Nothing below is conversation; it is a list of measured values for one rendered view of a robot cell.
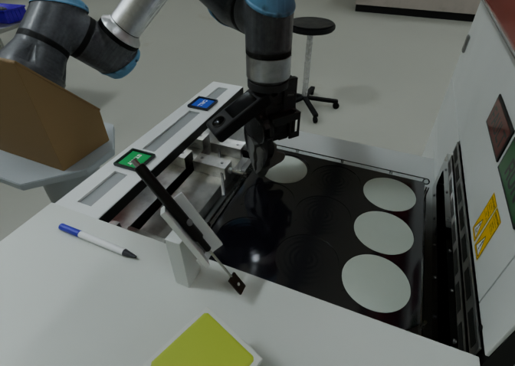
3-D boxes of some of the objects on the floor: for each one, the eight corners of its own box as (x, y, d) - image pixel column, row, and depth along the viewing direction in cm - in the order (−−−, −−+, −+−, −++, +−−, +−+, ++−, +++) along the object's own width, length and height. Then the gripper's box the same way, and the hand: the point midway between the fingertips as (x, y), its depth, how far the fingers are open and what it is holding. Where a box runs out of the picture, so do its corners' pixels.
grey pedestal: (25, 316, 139) (-108, 159, 88) (102, 241, 171) (36, 93, 120) (121, 368, 123) (26, 213, 73) (186, 275, 155) (151, 121, 104)
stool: (343, 99, 302) (358, 16, 259) (329, 127, 262) (343, 35, 219) (283, 88, 320) (287, 10, 277) (261, 113, 280) (262, 26, 237)
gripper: (307, 81, 56) (297, 178, 69) (277, 64, 62) (274, 156, 75) (264, 92, 52) (262, 192, 66) (237, 73, 59) (241, 168, 72)
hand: (257, 172), depth 68 cm, fingers closed
